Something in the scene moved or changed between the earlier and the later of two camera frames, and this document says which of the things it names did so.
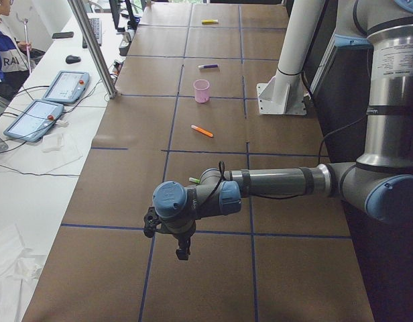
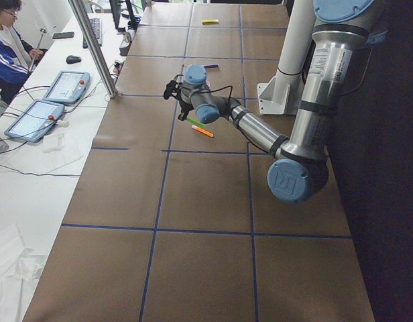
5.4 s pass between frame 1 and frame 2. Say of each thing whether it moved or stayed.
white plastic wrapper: stayed
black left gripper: moved
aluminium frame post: stayed
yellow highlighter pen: stayed
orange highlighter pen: stayed
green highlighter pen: moved
